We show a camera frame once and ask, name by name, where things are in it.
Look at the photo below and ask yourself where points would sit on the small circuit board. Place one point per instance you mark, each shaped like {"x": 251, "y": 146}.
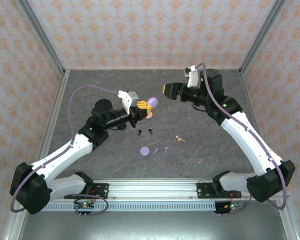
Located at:
{"x": 231, "y": 206}
{"x": 85, "y": 206}

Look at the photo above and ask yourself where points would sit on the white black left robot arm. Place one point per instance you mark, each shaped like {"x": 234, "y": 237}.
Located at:
{"x": 65, "y": 152}

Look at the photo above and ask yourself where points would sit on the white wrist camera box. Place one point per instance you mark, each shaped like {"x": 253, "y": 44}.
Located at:
{"x": 127, "y": 100}
{"x": 192, "y": 77}

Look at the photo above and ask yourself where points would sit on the black screw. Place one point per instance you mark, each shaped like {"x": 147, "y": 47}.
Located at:
{"x": 140, "y": 131}
{"x": 150, "y": 130}

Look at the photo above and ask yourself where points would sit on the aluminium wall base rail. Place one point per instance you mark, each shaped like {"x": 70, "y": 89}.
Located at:
{"x": 152, "y": 68}

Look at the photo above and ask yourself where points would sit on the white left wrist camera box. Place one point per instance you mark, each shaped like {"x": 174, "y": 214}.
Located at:
{"x": 127, "y": 100}

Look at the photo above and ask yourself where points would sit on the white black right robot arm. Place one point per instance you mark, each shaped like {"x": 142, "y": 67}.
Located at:
{"x": 250, "y": 142}

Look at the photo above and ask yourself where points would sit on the purple earbud charging case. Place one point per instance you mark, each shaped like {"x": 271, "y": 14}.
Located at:
{"x": 153, "y": 101}
{"x": 144, "y": 151}

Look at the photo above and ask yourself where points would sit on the aluminium corner post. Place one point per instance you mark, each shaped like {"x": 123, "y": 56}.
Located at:
{"x": 261, "y": 37}
{"x": 43, "y": 37}

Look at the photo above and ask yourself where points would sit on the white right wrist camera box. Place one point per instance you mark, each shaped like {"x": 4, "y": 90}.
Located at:
{"x": 192, "y": 77}

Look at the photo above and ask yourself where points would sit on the pink earbud charging case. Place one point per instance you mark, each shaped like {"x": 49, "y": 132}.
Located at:
{"x": 150, "y": 115}

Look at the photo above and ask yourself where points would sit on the grey sheet metal panel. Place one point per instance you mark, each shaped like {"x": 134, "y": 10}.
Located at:
{"x": 152, "y": 225}

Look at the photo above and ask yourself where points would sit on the aluminium table side rail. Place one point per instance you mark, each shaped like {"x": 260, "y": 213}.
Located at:
{"x": 53, "y": 120}
{"x": 250, "y": 100}

